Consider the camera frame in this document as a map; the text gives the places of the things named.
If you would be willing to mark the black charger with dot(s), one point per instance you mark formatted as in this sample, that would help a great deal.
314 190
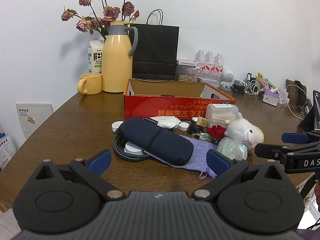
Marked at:
249 77

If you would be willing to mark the dark wooden stand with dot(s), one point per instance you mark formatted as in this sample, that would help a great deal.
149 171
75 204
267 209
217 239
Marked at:
298 92

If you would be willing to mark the blue white cartons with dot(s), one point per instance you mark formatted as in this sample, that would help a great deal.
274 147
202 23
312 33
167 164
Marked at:
7 150

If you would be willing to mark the clear seed container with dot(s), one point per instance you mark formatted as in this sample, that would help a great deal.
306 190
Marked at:
187 76

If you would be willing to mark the red rose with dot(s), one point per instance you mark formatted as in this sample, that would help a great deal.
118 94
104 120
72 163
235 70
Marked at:
216 131

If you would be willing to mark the white board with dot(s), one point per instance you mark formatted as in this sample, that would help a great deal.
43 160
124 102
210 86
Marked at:
35 120

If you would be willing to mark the white charging dock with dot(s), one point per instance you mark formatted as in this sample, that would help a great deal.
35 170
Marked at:
283 97

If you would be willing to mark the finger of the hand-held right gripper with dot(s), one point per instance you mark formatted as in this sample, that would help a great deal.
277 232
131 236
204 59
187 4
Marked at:
295 137
265 150

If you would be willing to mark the water bottle red label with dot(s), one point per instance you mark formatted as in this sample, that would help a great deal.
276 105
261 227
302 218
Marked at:
200 62
218 65
209 63

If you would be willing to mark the small wooden stamp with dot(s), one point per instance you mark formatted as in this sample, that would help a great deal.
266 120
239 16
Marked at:
202 122

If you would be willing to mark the clear plastic box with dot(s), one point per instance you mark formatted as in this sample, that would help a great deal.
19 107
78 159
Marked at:
221 113

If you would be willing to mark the white robot toy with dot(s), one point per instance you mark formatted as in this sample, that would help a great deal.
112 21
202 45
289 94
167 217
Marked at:
227 76

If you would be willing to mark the small white bottle cap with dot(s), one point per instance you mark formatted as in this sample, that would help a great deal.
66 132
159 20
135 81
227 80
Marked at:
116 126
183 126

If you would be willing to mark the navy zip pouch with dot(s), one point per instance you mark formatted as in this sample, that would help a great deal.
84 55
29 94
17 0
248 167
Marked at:
155 140

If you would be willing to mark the white plush sheep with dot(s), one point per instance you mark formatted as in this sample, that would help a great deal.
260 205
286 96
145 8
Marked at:
240 130

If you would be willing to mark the yellow thermos jug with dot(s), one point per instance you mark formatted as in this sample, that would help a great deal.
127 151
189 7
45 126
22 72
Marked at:
116 62

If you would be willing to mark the white milk carton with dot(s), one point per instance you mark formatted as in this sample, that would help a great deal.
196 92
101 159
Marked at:
95 57

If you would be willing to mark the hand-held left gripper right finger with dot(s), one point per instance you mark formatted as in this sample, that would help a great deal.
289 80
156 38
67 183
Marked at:
217 162

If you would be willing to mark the green snack packet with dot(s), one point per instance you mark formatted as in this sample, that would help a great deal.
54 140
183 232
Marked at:
266 81

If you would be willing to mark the large white ribbed cap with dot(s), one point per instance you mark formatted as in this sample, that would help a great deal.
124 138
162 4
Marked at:
132 149

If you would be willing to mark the purple linen bag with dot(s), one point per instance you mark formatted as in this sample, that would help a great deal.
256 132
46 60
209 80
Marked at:
197 155

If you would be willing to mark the black paper bag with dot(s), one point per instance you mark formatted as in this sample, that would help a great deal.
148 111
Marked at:
155 52

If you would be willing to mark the black tablet stand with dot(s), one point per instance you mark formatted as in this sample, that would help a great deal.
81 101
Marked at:
312 120

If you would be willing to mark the white mask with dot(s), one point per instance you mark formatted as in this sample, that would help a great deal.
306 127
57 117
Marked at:
166 122

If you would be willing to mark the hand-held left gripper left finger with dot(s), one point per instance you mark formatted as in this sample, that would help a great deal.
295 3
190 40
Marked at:
100 161

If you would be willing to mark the yellow mug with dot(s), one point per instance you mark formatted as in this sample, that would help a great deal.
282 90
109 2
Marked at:
92 83

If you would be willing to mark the dried pink roses bouquet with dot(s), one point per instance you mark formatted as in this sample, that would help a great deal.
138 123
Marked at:
110 12

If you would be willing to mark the iridescent plastic bag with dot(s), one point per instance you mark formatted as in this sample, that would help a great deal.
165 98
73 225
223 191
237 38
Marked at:
230 150

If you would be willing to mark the purple tissue box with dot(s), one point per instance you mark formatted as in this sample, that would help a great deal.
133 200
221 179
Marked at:
271 98

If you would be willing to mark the red cardboard box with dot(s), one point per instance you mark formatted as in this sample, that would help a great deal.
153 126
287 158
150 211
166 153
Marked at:
150 106

